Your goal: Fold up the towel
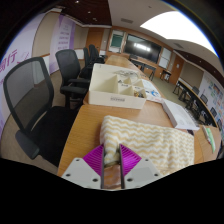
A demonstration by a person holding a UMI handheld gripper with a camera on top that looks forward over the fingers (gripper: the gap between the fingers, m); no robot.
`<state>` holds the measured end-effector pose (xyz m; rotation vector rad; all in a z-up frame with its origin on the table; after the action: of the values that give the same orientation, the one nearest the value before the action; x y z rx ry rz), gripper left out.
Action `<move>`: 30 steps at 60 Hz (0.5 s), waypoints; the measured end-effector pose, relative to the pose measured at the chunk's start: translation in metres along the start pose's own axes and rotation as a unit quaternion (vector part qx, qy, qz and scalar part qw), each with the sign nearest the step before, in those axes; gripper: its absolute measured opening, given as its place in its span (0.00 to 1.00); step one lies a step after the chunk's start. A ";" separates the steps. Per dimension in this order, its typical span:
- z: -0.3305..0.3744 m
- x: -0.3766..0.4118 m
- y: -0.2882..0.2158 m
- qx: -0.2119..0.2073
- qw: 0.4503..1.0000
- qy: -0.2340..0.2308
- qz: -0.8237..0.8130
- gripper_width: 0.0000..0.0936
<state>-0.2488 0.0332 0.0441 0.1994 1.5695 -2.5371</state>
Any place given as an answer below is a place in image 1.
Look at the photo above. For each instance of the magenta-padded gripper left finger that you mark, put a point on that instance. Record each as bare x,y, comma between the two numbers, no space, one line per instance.
93,160

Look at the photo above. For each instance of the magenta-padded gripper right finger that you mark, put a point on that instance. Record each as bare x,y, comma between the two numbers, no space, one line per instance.
130,160

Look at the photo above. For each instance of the cream yellow zigzag towel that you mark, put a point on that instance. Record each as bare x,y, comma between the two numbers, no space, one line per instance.
150,140

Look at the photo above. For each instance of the black mesh office chair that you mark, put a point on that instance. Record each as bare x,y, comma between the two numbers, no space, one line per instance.
50,130
68,68

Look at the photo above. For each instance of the white divided organizer box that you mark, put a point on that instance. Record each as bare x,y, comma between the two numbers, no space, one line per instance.
106,95

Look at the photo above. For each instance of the flat white cardboard box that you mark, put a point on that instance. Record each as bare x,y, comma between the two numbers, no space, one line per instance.
178,115

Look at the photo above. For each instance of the white printed paper sheets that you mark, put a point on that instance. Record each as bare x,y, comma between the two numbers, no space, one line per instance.
153,91

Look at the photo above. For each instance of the group of black chairs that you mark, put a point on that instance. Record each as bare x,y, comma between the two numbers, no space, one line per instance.
200,103

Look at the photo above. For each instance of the small dark side table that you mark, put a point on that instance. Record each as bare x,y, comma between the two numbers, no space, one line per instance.
165,72

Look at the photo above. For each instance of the dark-legged wooden desk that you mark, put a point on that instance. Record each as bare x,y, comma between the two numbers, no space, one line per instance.
143,63

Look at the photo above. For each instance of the row of black office chairs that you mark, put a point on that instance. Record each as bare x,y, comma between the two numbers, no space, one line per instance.
93,55

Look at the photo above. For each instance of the large ceiling light panel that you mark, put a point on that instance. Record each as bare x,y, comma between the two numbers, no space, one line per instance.
176,28

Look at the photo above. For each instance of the white wall whiteboard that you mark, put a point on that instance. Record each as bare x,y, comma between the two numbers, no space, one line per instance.
164,58

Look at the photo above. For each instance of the large black wall screen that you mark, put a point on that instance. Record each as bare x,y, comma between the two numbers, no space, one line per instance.
141,48

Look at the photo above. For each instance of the green-tinted wall whiteboard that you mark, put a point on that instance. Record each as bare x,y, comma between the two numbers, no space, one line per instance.
116,40

